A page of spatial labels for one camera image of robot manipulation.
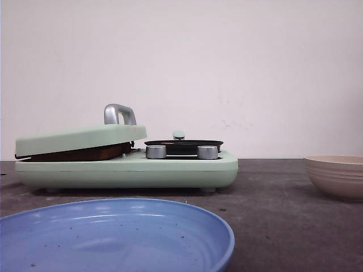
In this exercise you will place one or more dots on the breakfast maker hinged lid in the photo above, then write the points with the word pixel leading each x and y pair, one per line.
pixel 119 126

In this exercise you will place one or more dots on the bread slice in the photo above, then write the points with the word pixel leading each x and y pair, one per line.
pixel 86 154

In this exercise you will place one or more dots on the beige ribbed bowl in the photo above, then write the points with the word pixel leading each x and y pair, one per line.
pixel 338 176

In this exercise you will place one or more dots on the mint green breakfast maker base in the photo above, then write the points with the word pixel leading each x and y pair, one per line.
pixel 131 171

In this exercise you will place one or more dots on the black round frying pan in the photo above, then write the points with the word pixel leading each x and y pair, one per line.
pixel 184 146

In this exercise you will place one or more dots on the right silver control knob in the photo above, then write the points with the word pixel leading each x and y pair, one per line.
pixel 207 152

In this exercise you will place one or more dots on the silver control knob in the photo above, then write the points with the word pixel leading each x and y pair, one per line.
pixel 207 152
pixel 156 151

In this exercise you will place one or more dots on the left silver control knob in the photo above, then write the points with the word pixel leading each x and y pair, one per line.
pixel 156 151

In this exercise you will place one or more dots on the blue plate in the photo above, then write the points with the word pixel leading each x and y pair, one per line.
pixel 126 234

